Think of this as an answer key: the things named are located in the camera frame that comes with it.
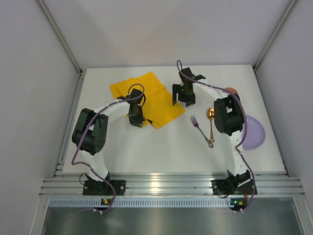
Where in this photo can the slotted grey cable duct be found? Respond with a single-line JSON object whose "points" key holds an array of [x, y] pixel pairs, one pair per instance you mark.
{"points": [[124, 202]]}

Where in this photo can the right aluminium corner post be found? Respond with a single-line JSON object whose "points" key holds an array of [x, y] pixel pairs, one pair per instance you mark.
{"points": [[278, 27]]}

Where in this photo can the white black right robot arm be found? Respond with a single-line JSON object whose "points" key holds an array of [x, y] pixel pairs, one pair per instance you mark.
{"points": [[229, 118]]}

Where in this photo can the lavender plastic plate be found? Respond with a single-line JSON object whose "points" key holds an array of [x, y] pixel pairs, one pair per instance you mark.
{"points": [[255, 135]]}

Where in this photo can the left aluminium corner post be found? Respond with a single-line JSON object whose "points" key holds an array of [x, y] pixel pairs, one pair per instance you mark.
{"points": [[78, 82]]}

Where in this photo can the aluminium table frame rail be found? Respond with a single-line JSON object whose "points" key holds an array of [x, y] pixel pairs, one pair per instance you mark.
{"points": [[161, 184]]}

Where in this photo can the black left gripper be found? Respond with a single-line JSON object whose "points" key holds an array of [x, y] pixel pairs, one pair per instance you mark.
{"points": [[136, 117]]}

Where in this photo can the iridescent rainbow fork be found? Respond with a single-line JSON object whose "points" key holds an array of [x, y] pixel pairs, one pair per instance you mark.
{"points": [[195, 124]]}

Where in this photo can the gold ornate spoon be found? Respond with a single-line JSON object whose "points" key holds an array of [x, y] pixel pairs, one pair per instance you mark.
{"points": [[210, 115]]}

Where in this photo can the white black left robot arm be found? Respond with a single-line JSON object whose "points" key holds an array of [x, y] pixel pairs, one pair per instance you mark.
{"points": [[91, 128]]}

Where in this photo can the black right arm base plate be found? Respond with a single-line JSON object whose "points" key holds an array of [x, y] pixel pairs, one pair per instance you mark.
{"points": [[222, 188]]}

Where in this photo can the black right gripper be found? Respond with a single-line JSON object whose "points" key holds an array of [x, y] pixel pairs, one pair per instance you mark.
{"points": [[184, 96]]}

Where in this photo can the aluminium corner post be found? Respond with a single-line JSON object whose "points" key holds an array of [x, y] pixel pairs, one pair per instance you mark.
{"points": [[78, 82], [278, 27]]}

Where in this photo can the yellow Pikachu placemat cloth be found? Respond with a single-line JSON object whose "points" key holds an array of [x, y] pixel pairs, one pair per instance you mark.
{"points": [[158, 109]]}

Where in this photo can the pink plastic cup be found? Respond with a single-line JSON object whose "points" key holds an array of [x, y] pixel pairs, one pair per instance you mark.
{"points": [[231, 90]]}

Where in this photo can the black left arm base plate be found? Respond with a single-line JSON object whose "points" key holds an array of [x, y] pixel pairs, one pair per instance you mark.
{"points": [[97, 188]]}

